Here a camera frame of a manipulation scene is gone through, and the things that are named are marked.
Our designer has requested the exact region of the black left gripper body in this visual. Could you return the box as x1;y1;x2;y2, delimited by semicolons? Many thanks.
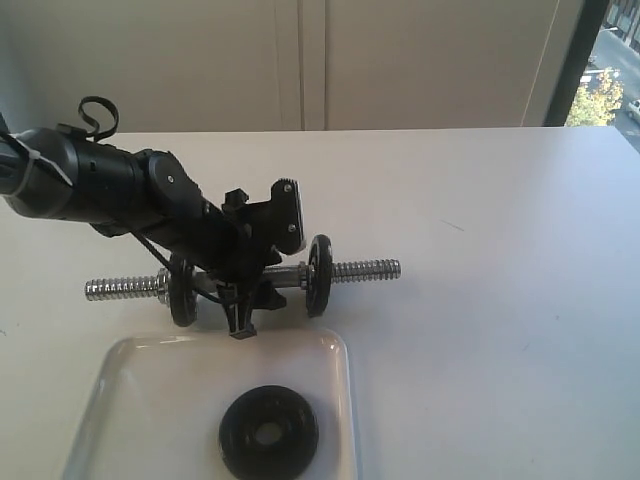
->
144;187;283;280

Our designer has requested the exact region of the chrome dumbbell bar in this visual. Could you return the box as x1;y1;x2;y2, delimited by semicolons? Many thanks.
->
84;259;401;306

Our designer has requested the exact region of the black weight plate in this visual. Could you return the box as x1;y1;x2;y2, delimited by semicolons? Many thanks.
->
168;253;197;328
305;234;333;318
218;385;320;479

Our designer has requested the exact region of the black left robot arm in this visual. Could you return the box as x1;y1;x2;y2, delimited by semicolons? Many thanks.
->
1;125;301;339

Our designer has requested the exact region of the white plastic tray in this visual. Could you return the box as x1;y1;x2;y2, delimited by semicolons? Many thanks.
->
63;329;359;479

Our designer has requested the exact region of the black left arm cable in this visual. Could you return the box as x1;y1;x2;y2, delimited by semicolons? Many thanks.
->
77;96;231;306

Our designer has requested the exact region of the black window frame post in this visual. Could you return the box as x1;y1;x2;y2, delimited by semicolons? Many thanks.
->
542;0;609;127

